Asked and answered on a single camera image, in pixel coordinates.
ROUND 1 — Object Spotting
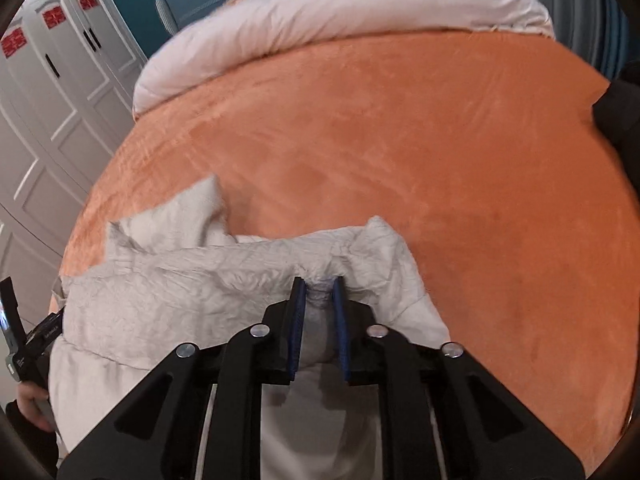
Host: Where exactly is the white puffer jacket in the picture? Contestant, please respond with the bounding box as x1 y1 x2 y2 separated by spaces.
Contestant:
49 177 449 479

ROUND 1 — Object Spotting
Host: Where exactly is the black clothing pile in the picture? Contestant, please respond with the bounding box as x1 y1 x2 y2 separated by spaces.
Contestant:
592 60 640 164

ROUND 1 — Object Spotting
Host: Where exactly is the orange velvet bed cover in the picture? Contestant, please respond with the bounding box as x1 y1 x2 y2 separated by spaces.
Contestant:
61 32 639 470

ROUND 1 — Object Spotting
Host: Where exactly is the white panelled wardrobe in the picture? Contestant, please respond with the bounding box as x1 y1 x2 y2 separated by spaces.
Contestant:
1 0 146 326

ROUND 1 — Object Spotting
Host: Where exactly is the pink white duvet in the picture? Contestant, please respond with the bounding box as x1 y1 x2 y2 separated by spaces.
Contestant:
132 0 555 118

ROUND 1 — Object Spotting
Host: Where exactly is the person left hand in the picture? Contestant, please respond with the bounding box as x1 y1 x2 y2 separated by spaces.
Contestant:
16 382 54 432

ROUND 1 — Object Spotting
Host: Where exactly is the grey blue curtain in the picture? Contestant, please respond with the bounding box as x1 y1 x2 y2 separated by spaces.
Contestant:
539 0 631 79

